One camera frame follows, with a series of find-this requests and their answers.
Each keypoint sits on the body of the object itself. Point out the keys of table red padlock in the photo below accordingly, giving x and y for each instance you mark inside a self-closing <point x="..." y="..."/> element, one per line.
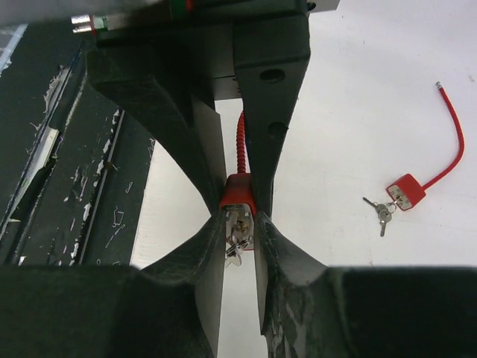
<point x="384" y="213"/>

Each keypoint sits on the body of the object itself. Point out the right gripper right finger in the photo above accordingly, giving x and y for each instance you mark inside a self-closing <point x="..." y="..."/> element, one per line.
<point x="307" y="309"/>

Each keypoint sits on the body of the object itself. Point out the small silver key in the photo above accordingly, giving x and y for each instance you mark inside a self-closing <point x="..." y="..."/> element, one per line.
<point x="234" y="253"/>

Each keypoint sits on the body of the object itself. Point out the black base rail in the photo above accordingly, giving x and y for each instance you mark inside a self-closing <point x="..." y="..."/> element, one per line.
<point x="74" y="166"/>

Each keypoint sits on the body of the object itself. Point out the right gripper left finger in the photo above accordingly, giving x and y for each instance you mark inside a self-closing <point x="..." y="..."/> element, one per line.
<point x="171" y="308"/>

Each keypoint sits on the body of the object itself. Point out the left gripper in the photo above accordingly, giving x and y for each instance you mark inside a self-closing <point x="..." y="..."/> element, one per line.
<point x="166" y="68"/>

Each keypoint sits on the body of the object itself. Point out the small red cable padlock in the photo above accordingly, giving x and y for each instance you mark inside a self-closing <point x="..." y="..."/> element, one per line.
<point x="238" y="201"/>

